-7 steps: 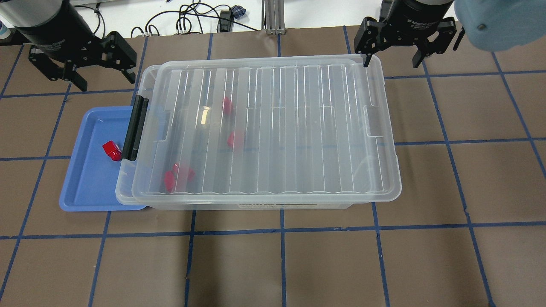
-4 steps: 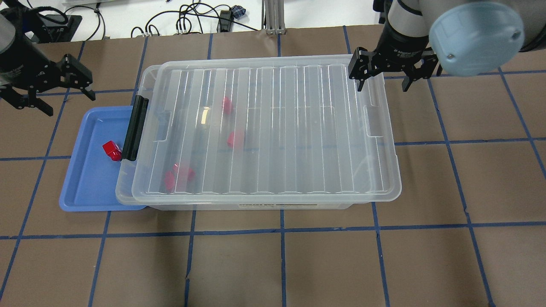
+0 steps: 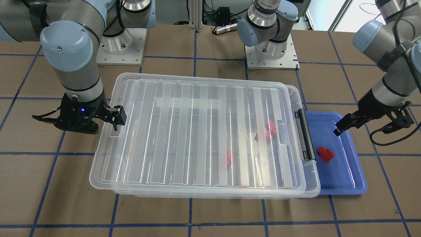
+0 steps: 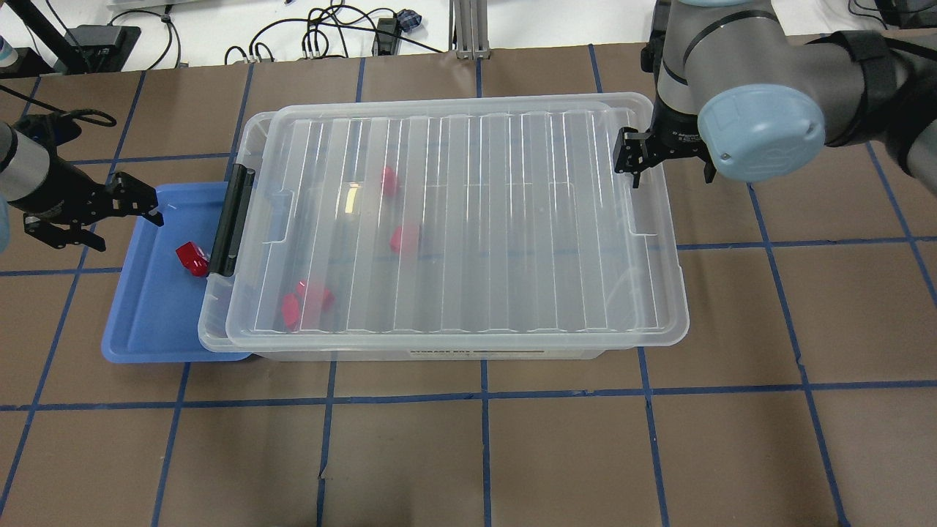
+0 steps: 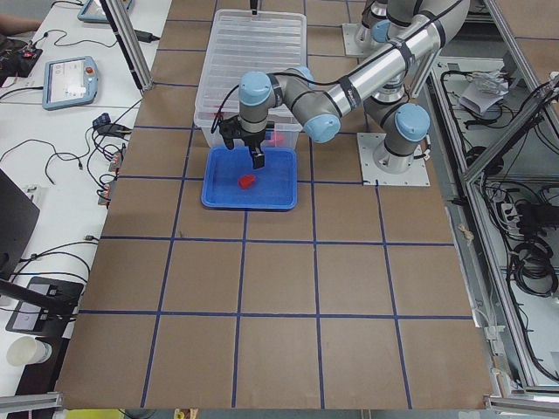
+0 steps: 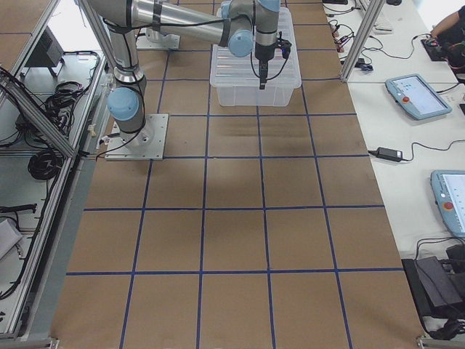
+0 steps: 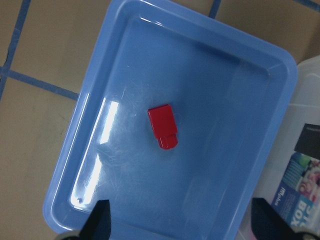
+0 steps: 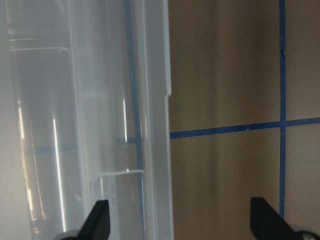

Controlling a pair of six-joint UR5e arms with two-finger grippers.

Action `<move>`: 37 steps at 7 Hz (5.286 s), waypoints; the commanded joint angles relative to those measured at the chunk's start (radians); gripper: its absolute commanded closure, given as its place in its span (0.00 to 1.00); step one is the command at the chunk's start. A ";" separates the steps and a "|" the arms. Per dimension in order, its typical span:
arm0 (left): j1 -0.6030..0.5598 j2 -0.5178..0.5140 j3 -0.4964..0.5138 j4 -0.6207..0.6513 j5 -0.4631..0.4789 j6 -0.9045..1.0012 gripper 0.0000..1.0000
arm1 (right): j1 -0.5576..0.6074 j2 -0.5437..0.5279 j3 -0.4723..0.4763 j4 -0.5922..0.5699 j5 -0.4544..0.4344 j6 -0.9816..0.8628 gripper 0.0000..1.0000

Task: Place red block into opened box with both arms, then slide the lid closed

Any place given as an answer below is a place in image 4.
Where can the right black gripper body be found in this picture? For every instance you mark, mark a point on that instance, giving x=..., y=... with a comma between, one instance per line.
x=678, y=139

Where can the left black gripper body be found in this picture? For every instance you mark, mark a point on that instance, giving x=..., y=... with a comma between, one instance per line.
x=60, y=195

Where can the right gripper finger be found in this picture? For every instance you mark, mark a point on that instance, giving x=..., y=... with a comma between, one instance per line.
x=632, y=154
x=709, y=172

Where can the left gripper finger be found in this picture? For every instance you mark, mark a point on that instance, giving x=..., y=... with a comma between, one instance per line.
x=59, y=237
x=129, y=196

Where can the clear plastic box lid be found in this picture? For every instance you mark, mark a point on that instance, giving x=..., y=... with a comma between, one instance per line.
x=454, y=219

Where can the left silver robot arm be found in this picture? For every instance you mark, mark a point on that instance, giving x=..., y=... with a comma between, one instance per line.
x=25, y=162

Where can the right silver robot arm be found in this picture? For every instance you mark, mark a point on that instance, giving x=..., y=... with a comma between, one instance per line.
x=732, y=91

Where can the clear plastic storage box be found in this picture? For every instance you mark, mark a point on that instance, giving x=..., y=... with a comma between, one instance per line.
x=241, y=293

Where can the blue plastic tray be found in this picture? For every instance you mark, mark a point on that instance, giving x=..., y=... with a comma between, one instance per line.
x=157, y=302

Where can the black box latch handle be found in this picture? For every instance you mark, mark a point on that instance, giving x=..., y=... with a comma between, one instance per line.
x=230, y=227

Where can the aluminium frame post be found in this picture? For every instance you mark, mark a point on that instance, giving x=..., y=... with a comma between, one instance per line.
x=468, y=26

